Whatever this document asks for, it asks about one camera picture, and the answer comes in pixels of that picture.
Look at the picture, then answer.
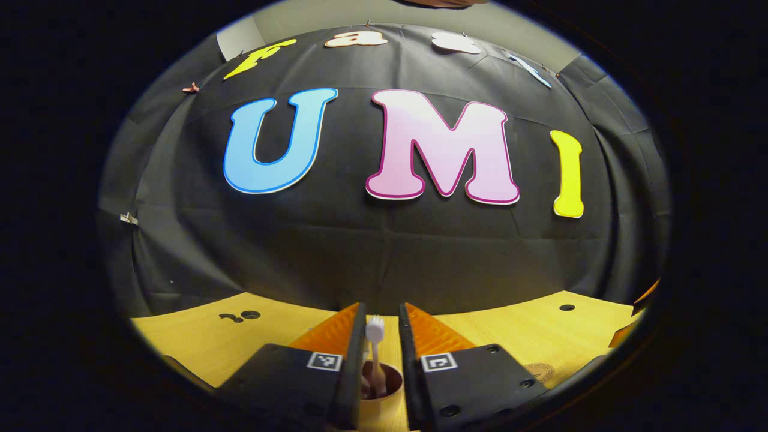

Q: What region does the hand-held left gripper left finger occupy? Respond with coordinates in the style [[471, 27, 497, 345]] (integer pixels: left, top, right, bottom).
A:
[[216, 302, 368, 430]]

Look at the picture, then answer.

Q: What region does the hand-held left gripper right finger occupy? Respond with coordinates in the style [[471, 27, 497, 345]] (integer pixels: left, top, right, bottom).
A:
[[398, 302, 550, 430]]

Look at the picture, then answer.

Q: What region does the round brown coaster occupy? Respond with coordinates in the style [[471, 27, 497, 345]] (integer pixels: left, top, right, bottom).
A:
[[523, 363, 556, 385]]

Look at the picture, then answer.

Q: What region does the beige cup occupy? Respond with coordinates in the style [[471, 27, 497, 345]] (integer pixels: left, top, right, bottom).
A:
[[359, 360, 404, 432]]

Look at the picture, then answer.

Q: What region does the pink toothbrush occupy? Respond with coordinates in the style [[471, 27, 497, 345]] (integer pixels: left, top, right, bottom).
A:
[[363, 316, 388, 398]]

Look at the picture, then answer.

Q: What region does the wooden desktop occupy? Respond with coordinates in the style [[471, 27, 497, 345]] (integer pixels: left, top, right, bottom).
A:
[[131, 291, 646, 432]]

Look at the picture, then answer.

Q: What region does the black backdrop cloth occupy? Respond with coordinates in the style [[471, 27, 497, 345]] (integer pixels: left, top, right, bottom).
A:
[[96, 24, 670, 319]]

